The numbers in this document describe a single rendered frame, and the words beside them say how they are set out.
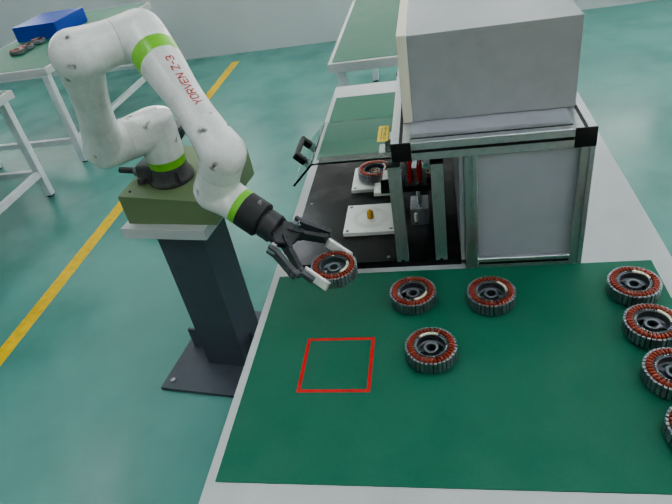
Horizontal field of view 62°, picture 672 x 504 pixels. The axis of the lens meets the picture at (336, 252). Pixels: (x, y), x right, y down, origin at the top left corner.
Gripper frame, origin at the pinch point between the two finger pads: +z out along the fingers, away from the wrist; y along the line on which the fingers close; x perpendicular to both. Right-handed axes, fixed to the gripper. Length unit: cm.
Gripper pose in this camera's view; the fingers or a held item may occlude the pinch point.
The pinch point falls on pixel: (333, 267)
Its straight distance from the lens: 134.5
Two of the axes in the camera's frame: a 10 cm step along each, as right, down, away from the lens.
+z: 8.3, 5.5, -0.8
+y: -4.5, 5.8, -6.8
